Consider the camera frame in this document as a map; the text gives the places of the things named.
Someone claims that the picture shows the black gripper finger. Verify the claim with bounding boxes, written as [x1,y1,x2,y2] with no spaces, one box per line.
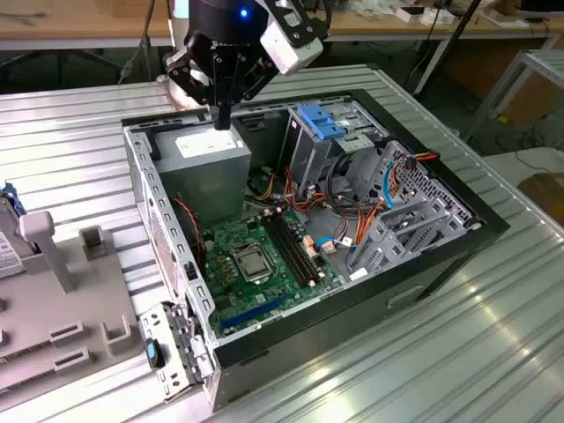
[222,56,277,131]
[163,48,224,131]

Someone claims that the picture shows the blue data wire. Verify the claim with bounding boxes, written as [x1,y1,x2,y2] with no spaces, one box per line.
[382,159,409,211]

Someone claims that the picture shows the orange red power wire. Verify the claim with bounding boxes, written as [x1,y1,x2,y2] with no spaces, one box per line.
[353,151,442,248]

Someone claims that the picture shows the hard disk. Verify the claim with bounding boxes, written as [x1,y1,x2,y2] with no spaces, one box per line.
[0,180,27,281]

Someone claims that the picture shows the grey disk bay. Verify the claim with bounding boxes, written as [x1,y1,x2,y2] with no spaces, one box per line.
[350,140,484,283]

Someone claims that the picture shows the blue plastic drive latch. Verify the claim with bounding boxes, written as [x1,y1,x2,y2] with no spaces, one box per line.
[315,122,350,141]
[297,102,330,130]

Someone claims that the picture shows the grey optical drive cage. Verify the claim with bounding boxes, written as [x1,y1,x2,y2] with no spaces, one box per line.
[281,99,391,199]

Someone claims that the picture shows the grey power supply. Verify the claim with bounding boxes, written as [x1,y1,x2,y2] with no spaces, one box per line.
[152,121,253,226]

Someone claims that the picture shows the wooden desk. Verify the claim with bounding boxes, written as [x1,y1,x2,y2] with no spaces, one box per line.
[0,0,564,52]

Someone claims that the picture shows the black case fan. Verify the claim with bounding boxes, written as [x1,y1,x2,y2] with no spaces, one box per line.
[170,191,208,268]

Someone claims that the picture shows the black RAM slot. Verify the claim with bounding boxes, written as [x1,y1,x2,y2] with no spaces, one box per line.
[272,210,322,286]
[263,212,312,290]

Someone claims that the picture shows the black metal pole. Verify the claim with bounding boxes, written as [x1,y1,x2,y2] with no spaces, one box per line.
[413,0,482,96]

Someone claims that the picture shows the CPU socket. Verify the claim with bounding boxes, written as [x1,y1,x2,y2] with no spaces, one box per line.
[228,249,272,286]

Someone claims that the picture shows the green motherboard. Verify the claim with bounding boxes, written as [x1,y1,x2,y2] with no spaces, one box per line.
[200,206,345,338]

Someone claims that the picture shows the blue expansion slot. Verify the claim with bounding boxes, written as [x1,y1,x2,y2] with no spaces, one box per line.
[219,293,292,331]

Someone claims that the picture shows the black open PC case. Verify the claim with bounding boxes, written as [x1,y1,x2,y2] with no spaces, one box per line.
[121,87,512,413]

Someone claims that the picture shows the grey parts rack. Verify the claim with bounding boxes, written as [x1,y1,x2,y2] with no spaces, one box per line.
[0,210,142,397]

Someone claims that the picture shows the black latch with blue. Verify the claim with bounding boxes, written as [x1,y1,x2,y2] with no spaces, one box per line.
[143,337,167,370]

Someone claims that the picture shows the brown cardboard box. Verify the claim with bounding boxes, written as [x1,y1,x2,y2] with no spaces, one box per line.
[517,172,564,221]

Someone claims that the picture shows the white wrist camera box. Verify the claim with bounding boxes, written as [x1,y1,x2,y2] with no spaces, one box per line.
[259,17,324,75]

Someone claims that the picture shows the arm foot cable bundle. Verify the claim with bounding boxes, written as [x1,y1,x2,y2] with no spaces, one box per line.
[116,0,156,85]

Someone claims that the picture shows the yellow wire bundle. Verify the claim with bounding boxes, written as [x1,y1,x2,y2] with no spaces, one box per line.
[256,173,278,202]

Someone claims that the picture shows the black round cables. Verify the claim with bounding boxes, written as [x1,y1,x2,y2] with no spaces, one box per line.
[324,154,360,217]

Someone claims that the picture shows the red orange wire bundle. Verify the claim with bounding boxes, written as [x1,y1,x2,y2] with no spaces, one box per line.
[283,168,330,213]

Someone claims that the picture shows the grey card retention bracket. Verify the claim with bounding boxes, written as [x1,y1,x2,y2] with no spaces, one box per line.
[137,301,220,404]

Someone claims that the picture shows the aluminium frame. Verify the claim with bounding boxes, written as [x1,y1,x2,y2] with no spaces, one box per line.
[466,48,564,142]

